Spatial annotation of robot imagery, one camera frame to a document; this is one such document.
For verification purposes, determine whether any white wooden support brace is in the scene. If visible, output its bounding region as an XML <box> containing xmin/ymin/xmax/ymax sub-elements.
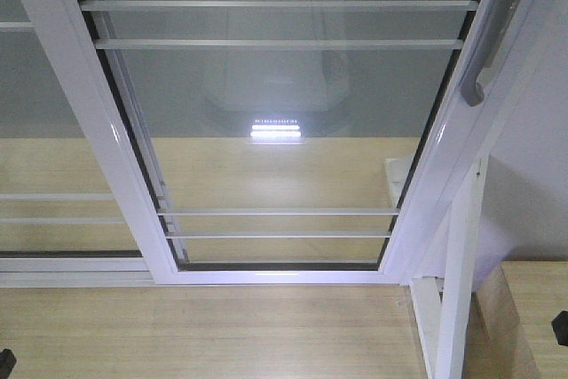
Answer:
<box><xmin>403</xmin><ymin>154</ymin><xmax>488</xmax><ymax>378</ymax></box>

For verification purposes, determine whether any grey door pull handle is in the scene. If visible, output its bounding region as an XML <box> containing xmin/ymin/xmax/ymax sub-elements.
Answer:
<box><xmin>458</xmin><ymin>0</ymin><xmax>515</xmax><ymax>107</ymax></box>

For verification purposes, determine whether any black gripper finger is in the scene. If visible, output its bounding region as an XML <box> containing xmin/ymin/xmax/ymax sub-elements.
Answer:
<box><xmin>551</xmin><ymin>310</ymin><xmax>568</xmax><ymax>345</ymax></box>
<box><xmin>0</xmin><ymin>349</ymin><xmax>17</xmax><ymax>375</ymax></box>

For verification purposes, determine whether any white framed glass sliding door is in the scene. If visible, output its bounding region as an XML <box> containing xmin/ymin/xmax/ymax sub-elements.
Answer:
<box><xmin>8</xmin><ymin>0</ymin><xmax>520</xmax><ymax>287</ymax></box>

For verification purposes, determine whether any white door frame post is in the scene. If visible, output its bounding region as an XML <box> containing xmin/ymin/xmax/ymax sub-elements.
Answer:
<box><xmin>384</xmin><ymin>0</ymin><xmax>567</xmax><ymax>284</ymax></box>

